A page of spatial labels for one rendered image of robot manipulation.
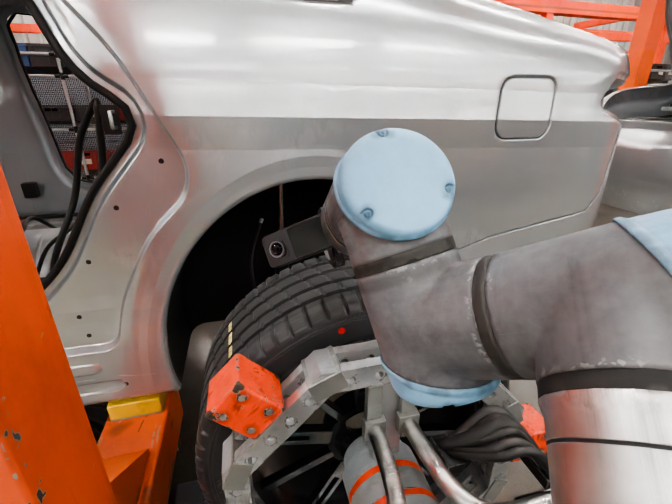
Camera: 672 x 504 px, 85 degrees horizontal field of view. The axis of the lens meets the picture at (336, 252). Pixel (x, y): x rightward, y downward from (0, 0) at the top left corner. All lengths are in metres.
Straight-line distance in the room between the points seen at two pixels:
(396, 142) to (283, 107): 0.60
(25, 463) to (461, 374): 0.49
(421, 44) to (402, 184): 0.72
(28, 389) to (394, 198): 0.48
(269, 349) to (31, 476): 0.31
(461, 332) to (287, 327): 0.40
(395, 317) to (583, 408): 0.13
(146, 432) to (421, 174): 1.04
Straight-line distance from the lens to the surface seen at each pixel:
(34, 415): 0.60
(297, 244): 0.48
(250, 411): 0.59
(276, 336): 0.62
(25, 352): 0.58
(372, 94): 0.92
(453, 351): 0.27
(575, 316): 0.23
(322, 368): 0.57
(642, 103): 4.27
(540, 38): 1.17
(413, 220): 0.27
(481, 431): 0.64
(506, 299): 0.25
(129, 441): 1.18
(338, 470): 0.90
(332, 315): 0.61
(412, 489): 0.70
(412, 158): 0.29
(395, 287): 0.28
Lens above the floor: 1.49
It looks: 22 degrees down
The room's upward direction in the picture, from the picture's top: straight up
